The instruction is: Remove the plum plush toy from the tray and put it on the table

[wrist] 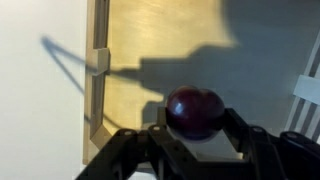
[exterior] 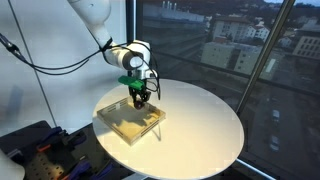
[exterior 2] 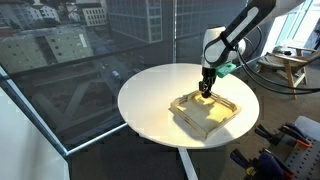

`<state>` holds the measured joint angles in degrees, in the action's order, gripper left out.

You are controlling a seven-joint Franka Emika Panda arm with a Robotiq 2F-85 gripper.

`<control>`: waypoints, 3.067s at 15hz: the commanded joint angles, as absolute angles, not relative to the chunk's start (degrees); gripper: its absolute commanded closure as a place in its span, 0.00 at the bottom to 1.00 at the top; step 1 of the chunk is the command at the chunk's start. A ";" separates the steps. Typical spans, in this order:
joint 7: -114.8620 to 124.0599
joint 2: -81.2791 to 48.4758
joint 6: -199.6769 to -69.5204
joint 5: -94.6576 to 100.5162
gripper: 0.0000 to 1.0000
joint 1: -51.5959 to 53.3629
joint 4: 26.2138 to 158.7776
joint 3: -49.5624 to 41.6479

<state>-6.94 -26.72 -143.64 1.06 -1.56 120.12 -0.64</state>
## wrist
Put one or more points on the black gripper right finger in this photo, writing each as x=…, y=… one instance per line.
x=283, y=156

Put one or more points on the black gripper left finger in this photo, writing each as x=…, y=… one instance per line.
x=140, y=156

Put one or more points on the dark red plum plush toy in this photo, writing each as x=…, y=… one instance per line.
x=195, y=111

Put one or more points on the square wooden tray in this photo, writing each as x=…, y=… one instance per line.
x=160, y=30

